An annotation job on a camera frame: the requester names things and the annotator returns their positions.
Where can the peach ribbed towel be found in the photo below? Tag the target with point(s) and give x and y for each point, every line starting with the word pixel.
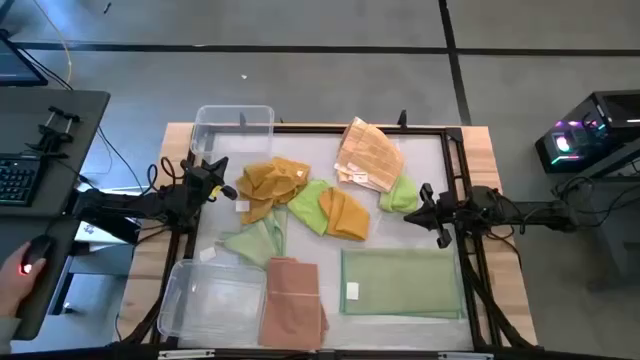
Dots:
pixel 370 155

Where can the dusty pink towel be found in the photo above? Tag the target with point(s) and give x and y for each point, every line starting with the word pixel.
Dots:
pixel 292 305

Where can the pale green teal-edged towel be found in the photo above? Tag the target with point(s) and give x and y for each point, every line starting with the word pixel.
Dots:
pixel 255 242

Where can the black clamp stand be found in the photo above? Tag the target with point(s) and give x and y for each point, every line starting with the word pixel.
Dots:
pixel 52 135

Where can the black table frame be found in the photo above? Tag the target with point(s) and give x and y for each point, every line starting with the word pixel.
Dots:
pixel 451 160

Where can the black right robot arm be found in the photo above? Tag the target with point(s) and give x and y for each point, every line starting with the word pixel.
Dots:
pixel 530 212

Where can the computer tower RGB lights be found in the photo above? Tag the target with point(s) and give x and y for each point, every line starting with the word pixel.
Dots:
pixel 585 132

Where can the large pale green towel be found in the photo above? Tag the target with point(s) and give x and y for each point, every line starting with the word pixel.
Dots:
pixel 405 282

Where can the silver metal bracket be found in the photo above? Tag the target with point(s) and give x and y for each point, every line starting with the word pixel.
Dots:
pixel 185 354
pixel 465 356

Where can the clear plastic bin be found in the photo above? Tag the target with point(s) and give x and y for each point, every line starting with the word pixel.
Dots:
pixel 210 305
pixel 232 116

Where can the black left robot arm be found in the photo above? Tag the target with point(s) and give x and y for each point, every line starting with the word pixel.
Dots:
pixel 130 205

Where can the lime green towel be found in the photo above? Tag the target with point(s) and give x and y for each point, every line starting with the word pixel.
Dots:
pixel 307 205

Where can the black keyboard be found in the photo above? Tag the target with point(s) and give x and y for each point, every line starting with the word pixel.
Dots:
pixel 17 180

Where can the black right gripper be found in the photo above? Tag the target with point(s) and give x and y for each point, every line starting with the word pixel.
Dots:
pixel 444 212

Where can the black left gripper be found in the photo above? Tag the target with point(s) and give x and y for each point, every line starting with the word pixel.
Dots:
pixel 202 182

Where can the dark grey desk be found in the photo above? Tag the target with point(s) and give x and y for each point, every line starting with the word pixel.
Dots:
pixel 55 120

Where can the black mouse red light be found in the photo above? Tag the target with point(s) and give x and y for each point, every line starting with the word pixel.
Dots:
pixel 37 250

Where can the computer monitor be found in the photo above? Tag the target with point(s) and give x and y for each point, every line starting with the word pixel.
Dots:
pixel 17 62

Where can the person's forearm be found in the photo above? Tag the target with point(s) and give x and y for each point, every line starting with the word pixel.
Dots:
pixel 7 335

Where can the bright green fluffy towel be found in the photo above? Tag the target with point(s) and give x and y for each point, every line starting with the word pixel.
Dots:
pixel 402 197

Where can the mustard yellow towel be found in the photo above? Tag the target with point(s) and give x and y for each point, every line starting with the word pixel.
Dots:
pixel 347 217
pixel 270 185

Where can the person's hand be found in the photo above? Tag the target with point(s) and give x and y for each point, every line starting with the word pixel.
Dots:
pixel 15 285

